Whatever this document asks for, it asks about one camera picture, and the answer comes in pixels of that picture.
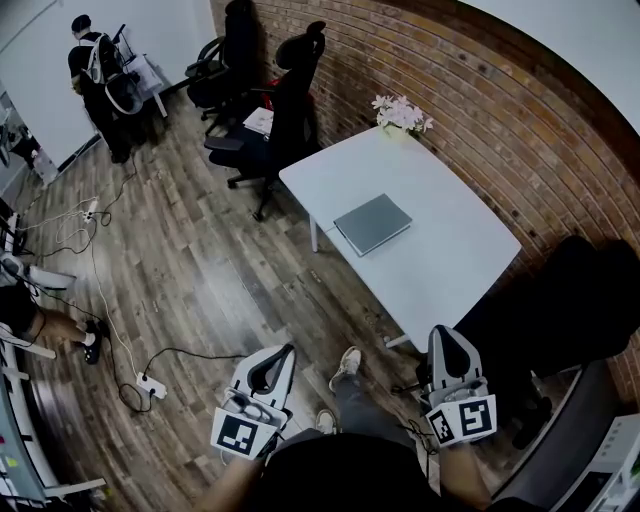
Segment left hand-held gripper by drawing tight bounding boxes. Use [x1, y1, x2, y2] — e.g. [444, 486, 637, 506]
[209, 343, 298, 461]

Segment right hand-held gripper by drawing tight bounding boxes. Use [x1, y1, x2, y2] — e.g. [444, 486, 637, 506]
[418, 324, 499, 448]

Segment grey notebook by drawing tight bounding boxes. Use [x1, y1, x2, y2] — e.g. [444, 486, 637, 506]
[333, 193, 414, 258]

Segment person's right forearm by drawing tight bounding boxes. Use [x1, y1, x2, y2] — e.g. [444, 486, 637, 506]
[436, 441, 495, 512]

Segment person's left forearm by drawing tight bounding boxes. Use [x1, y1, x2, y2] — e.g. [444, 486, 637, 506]
[192, 453, 267, 512]

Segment person's left shoe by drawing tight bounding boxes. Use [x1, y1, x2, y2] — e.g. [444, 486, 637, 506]
[315, 408, 339, 436]

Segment person's right shoe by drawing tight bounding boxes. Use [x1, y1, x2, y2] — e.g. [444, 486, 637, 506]
[328, 345, 363, 393]

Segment person's grey trousers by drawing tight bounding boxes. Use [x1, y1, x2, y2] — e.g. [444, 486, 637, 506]
[331, 372, 417, 442]

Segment black mesh office chair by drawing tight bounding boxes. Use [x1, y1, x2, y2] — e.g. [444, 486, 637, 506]
[417, 234, 640, 449]

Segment white desk with microwave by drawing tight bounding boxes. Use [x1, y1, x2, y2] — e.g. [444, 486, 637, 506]
[493, 359, 615, 512]

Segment person's black shirt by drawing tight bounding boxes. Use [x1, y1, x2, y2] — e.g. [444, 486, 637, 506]
[258, 428, 447, 512]

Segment white microwave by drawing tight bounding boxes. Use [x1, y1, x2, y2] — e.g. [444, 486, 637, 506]
[582, 413, 640, 512]

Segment white flowers in pot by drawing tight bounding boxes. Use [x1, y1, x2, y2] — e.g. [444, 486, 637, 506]
[371, 93, 435, 141]

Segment paper sheets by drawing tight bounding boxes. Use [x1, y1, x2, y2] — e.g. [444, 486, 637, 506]
[242, 105, 276, 136]

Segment black office chair with headrest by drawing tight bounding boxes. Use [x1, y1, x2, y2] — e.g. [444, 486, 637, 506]
[203, 20, 327, 222]

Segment black office chair without headrest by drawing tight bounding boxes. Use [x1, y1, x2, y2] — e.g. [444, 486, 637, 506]
[186, 0, 262, 122]

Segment small white desk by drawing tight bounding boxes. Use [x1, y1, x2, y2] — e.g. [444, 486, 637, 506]
[117, 24, 170, 120]

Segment black desk lamp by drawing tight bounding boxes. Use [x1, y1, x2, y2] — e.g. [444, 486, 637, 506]
[111, 22, 137, 67]

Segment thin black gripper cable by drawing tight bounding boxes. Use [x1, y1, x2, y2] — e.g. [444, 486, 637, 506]
[393, 418, 442, 457]

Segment white cable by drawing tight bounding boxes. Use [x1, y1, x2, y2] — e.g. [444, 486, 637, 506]
[53, 199, 147, 381]

